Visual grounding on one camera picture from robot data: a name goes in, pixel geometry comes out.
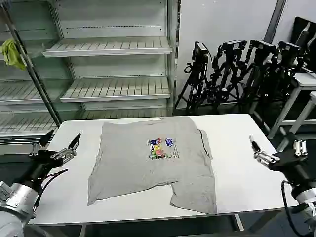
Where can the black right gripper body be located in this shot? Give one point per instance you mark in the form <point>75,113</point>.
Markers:
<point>293,165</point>

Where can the grey table leg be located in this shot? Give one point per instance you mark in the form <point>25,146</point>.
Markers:
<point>238,222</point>
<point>82,230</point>

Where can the black monitor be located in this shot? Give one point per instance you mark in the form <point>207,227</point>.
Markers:
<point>303,37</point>

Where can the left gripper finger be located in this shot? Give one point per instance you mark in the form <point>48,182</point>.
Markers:
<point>74,143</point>
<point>45,138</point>

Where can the white side table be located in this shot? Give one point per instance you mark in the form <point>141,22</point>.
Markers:
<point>304,79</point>
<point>311,98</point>

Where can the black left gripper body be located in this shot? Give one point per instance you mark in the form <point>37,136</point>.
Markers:
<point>43,160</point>

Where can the grey slanted metal pole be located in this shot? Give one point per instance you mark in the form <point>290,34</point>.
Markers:
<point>32,71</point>

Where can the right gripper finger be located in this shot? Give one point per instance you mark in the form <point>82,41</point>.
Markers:
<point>300,147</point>
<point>264,156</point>

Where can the empty white shelf unit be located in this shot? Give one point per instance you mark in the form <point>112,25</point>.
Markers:
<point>111,74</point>

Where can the yellow-green cloth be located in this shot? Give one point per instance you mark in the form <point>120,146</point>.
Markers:
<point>11,54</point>

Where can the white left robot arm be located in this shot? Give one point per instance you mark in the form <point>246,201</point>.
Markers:
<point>14,200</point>

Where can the grey printed t-shirt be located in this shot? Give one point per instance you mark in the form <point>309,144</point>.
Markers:
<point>148,177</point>

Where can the grey slanted wall beam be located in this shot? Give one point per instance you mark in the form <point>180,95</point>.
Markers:
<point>274,22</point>

